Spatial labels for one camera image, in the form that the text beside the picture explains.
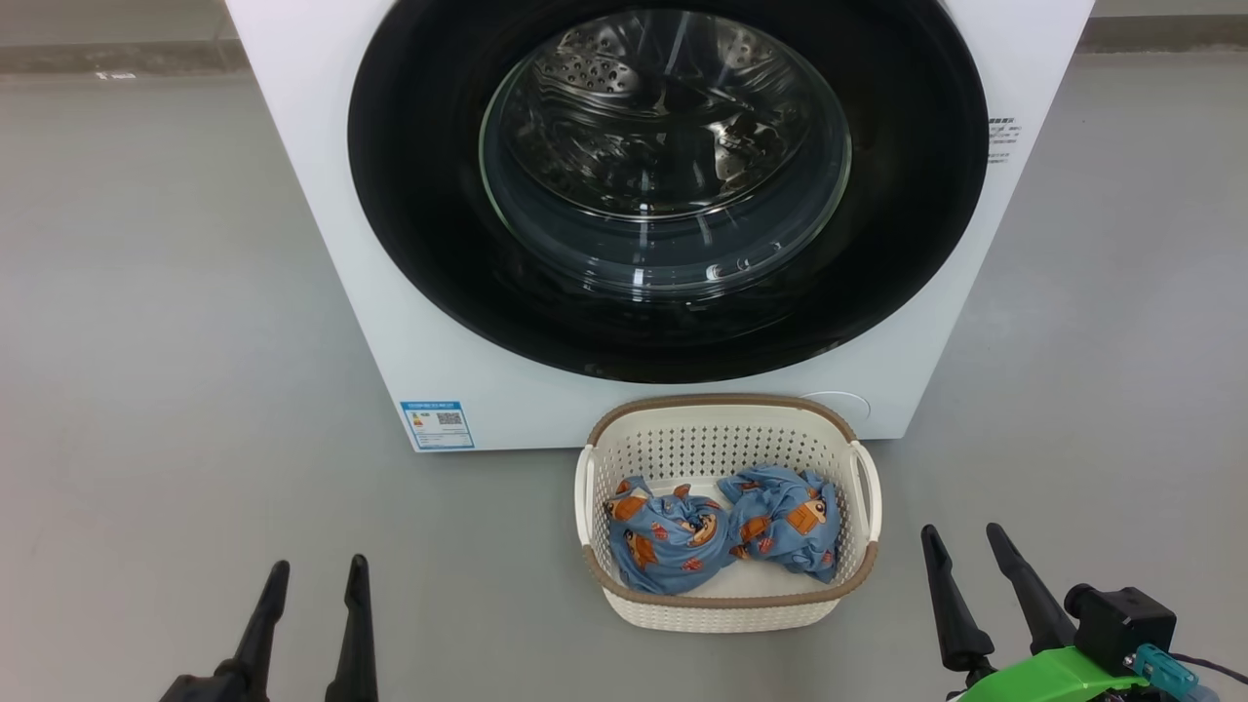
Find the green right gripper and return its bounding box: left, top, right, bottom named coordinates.
left=920, top=523, right=1152, bottom=702

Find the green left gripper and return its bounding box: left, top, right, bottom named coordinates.
left=159, top=554, right=379, bottom=702

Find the round white filter cover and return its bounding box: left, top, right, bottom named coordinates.
left=799, top=391, right=872, bottom=427

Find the blue energy label sticker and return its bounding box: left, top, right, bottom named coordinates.
left=399, top=399, right=476, bottom=452

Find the thin black right cable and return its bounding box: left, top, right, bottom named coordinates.
left=1170, top=651, right=1248, bottom=685

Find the blue cartoon print garment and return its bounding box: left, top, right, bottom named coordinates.
left=604, top=475, right=740, bottom=597
left=717, top=464, right=842, bottom=585

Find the teal cable connector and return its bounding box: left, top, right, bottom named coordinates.
left=1133, top=643, right=1202, bottom=700

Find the steel washing drum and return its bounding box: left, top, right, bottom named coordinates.
left=481, top=9, right=852, bottom=293

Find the white washing machine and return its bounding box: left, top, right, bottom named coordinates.
left=225, top=0, right=1097, bottom=453

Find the black round glass door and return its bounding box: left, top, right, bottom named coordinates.
left=347, top=0, right=991, bottom=384

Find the cream perforated laundry basket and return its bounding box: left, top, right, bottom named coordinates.
left=574, top=394, right=883, bottom=635

